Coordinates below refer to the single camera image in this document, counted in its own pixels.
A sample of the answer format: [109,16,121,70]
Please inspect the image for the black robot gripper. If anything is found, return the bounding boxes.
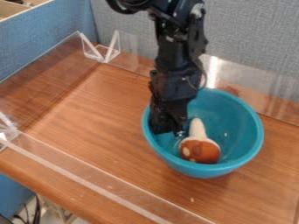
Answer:
[149,59,204,136]

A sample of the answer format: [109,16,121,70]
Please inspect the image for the brown and white toy mushroom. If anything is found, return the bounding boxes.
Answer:
[179,118,220,165]

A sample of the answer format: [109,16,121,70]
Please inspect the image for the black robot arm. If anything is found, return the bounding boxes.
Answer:
[107,0,208,136]

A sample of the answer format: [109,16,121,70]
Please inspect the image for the blue plastic bowl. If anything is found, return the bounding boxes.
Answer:
[141,88,264,179]

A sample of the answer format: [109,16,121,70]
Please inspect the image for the clear acrylic back barrier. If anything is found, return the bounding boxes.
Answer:
[111,31,299,102]

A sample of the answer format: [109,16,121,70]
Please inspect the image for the clear acrylic barrier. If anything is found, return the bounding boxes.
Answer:
[0,112,215,224]
[111,31,299,102]

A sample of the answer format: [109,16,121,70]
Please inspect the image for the clear acrylic front barrier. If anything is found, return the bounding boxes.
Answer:
[0,112,215,224]

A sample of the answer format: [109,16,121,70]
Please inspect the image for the blue partition panel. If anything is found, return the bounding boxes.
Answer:
[0,0,97,81]

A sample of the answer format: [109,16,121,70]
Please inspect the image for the clear acrylic corner bracket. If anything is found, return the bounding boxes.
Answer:
[79,31,121,63]

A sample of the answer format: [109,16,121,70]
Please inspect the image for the black cables under table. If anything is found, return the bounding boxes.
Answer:
[0,194,44,224]

